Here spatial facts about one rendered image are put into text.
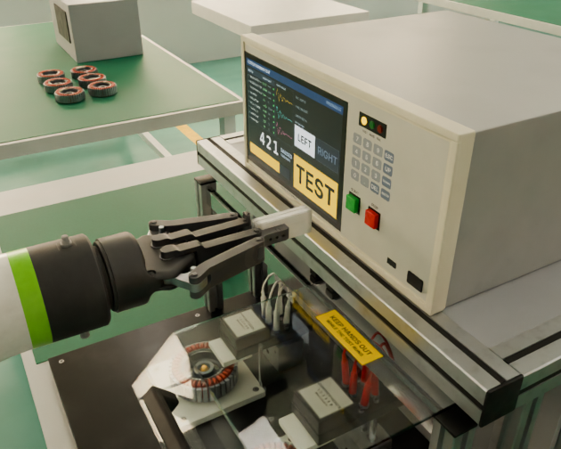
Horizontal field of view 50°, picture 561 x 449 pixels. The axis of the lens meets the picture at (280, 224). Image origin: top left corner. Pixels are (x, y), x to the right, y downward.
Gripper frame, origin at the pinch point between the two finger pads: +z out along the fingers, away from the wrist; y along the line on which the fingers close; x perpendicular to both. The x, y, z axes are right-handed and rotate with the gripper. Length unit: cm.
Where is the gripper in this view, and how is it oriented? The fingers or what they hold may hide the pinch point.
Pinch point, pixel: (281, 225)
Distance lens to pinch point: 67.2
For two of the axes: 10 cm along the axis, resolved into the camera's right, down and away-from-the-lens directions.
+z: 8.7, -2.5, 4.3
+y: 5.0, 4.4, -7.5
